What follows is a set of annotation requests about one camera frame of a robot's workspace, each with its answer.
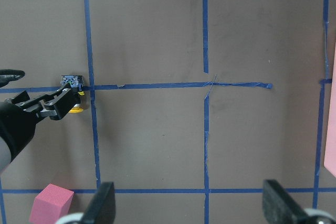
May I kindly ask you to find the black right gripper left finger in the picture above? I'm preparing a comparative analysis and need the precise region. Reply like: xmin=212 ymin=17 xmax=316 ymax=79
xmin=81 ymin=182 xmax=116 ymax=224

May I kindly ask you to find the pink plastic tray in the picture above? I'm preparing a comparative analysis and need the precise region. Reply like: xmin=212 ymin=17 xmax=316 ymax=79
xmin=323 ymin=53 xmax=336 ymax=177

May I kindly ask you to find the pink foam cube centre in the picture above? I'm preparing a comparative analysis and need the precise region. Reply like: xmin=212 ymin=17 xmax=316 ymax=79
xmin=29 ymin=184 xmax=74 ymax=224

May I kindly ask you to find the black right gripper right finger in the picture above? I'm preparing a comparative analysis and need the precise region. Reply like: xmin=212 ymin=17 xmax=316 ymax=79
xmin=262 ymin=179 xmax=309 ymax=224

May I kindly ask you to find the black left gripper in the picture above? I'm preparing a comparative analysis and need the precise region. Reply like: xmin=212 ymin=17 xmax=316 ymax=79
xmin=0 ymin=69 xmax=76 ymax=156

